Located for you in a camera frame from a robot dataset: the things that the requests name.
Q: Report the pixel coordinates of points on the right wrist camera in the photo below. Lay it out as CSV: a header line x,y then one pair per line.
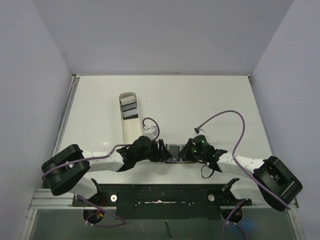
x,y
199,130

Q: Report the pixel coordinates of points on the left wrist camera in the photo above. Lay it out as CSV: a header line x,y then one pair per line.
x,y
150,132

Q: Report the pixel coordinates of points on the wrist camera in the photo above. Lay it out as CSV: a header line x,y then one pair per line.
x,y
150,132
199,130

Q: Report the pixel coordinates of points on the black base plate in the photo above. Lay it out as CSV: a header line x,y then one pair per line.
x,y
166,201

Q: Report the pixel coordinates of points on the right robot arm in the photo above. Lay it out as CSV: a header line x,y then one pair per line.
x,y
267,180

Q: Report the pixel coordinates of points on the brown leather card holder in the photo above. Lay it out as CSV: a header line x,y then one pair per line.
x,y
181,162

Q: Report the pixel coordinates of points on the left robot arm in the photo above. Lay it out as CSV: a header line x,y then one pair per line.
x,y
65,172

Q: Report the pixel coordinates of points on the grey card in tray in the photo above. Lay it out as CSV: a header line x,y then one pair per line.
x,y
130,114

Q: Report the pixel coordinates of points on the black card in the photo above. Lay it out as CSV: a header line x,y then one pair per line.
x,y
127,107
174,151

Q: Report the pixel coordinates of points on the white oblong tray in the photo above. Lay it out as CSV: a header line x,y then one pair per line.
x,y
131,128

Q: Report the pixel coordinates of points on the aluminium rail frame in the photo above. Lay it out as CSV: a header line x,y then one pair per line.
x,y
43,198

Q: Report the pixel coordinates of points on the white card stack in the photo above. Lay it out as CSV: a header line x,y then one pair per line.
x,y
128,99

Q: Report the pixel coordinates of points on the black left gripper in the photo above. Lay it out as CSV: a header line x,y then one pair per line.
x,y
161,154

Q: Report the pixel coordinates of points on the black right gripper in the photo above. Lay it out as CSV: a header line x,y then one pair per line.
x,y
188,150

